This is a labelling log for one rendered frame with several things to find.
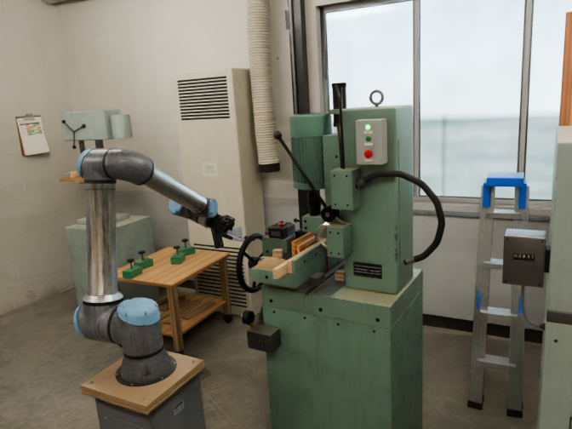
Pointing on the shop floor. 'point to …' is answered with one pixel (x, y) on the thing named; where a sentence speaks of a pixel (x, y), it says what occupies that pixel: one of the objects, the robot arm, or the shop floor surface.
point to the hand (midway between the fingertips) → (242, 240)
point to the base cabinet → (346, 371)
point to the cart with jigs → (193, 260)
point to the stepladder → (515, 363)
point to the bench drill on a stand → (125, 244)
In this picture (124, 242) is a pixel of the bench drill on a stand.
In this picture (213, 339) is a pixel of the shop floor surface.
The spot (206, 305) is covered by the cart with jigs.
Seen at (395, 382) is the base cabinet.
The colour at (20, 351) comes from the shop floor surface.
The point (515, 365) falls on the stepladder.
